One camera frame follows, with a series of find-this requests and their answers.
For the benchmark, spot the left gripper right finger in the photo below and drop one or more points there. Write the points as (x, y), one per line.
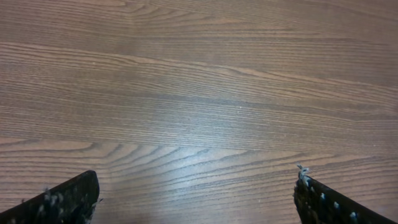
(316, 203)

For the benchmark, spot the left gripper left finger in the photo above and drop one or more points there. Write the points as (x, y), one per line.
(71, 202)

